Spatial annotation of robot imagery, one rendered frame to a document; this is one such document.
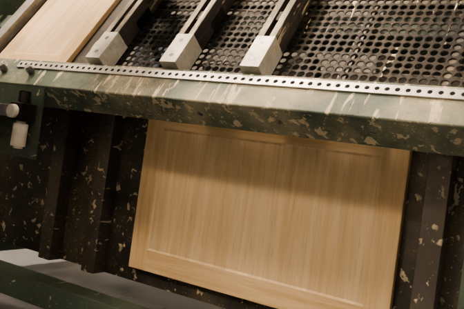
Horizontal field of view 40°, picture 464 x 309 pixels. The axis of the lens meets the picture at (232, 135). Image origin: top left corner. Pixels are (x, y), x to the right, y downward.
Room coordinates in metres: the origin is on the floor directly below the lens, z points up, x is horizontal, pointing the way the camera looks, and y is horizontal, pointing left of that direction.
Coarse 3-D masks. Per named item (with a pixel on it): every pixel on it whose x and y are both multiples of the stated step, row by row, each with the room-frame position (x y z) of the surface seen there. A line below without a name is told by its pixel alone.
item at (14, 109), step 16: (0, 96) 2.18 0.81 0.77; (16, 96) 2.14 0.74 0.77; (32, 96) 2.10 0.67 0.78; (0, 112) 2.10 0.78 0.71; (16, 112) 2.01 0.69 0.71; (32, 112) 2.06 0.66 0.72; (0, 128) 2.17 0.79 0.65; (16, 128) 2.04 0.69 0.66; (32, 128) 2.08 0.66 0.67; (0, 144) 2.16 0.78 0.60; (16, 144) 2.04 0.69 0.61; (32, 144) 2.08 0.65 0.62
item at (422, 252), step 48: (48, 144) 2.42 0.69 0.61; (96, 144) 2.29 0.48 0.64; (144, 144) 2.17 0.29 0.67; (0, 192) 2.55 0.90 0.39; (48, 192) 2.32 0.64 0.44; (96, 192) 2.20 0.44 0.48; (432, 192) 1.59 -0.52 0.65; (0, 240) 2.53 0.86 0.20; (48, 240) 2.30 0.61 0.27; (96, 240) 2.18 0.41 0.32; (432, 240) 1.59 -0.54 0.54; (0, 288) 2.15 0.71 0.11; (48, 288) 2.03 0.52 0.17; (192, 288) 2.03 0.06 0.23; (432, 288) 1.58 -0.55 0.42
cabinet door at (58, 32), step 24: (48, 0) 2.54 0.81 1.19; (72, 0) 2.48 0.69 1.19; (96, 0) 2.41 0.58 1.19; (120, 0) 2.37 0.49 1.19; (48, 24) 2.41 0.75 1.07; (72, 24) 2.35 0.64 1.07; (96, 24) 2.28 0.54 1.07; (24, 48) 2.35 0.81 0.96; (48, 48) 2.29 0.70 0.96; (72, 48) 2.22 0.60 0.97
